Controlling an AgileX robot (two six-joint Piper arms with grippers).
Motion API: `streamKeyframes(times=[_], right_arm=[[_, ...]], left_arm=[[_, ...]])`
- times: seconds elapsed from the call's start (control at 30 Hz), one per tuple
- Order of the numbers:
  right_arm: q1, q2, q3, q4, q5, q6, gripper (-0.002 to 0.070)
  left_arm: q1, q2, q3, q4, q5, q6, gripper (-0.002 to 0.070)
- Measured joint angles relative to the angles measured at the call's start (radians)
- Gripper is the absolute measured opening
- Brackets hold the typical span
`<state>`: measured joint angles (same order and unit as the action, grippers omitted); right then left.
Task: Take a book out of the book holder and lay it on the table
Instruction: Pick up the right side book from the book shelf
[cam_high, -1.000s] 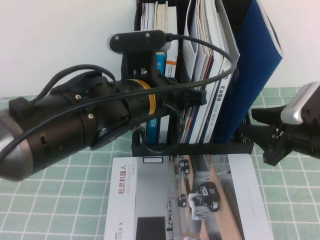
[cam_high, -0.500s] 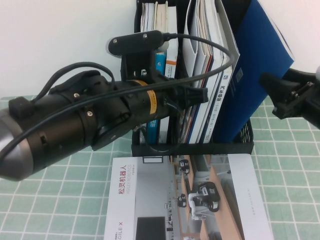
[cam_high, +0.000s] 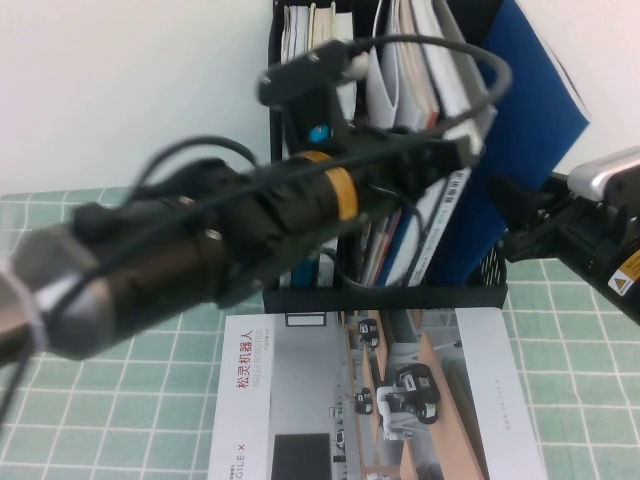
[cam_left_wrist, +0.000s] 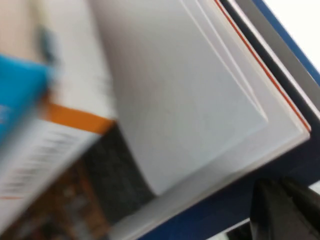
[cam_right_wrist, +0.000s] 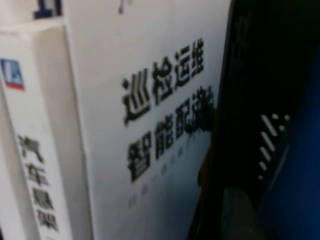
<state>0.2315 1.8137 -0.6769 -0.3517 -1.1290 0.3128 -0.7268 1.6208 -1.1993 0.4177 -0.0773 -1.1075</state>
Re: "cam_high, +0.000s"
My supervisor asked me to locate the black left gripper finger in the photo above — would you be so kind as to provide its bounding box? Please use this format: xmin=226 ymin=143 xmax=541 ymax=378
xmin=439 ymin=132 xmax=486 ymax=155
xmin=414 ymin=149 xmax=479 ymax=176

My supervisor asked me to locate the stack of leaning magazines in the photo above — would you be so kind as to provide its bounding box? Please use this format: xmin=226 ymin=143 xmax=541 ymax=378
xmin=374 ymin=0 xmax=496 ymax=289

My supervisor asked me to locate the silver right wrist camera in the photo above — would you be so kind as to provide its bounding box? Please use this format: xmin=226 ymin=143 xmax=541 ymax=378
xmin=567 ymin=146 xmax=640 ymax=202

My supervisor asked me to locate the white curled cover magazine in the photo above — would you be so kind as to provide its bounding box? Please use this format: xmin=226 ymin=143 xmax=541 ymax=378
xmin=366 ymin=0 xmax=401 ymax=129

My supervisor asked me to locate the white car suspension book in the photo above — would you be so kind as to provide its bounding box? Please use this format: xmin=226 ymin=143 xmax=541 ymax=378
xmin=407 ymin=49 xmax=496 ymax=289

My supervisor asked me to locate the black camera cable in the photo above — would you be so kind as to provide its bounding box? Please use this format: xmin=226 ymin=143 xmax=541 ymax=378
xmin=0 ymin=33 xmax=515 ymax=431

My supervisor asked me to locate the green checked tablecloth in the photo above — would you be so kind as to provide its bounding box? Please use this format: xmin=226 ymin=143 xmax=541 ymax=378
xmin=0 ymin=172 xmax=640 ymax=480

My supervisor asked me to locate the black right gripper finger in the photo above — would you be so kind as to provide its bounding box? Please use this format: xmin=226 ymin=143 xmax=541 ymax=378
xmin=502 ymin=227 xmax=557 ymax=262
xmin=486 ymin=173 xmax=550 ymax=235

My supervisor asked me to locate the blue spine book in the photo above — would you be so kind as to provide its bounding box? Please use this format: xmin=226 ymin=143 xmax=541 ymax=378
xmin=293 ymin=3 xmax=337 ymax=290

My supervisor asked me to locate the red edged magazine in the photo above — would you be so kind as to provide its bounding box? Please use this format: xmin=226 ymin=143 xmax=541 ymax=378
xmin=367 ymin=0 xmax=441 ymax=287

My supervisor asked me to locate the thin black wire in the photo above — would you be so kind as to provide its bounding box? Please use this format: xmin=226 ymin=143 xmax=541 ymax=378
xmin=334 ymin=184 xmax=432 ymax=291

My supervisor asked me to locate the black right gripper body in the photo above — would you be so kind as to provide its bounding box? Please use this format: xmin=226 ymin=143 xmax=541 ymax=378
xmin=542 ymin=172 xmax=640 ymax=321

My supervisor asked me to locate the black plastic book holder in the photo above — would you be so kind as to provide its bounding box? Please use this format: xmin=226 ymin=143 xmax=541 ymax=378
xmin=263 ymin=0 xmax=510 ymax=314

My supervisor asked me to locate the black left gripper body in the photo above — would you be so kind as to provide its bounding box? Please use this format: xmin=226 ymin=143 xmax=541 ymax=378
xmin=344 ymin=124 xmax=454 ymax=216

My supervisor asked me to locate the white cable tie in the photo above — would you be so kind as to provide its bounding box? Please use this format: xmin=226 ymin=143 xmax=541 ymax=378
xmin=0 ymin=269 xmax=51 ymax=351

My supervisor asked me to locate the large dark blue book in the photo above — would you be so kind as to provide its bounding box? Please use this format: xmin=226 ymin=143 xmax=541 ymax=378
xmin=427 ymin=0 xmax=594 ymax=286

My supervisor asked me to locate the white robot photo brochure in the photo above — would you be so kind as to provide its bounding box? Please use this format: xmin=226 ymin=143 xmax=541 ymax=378
xmin=207 ymin=307 xmax=551 ymax=480

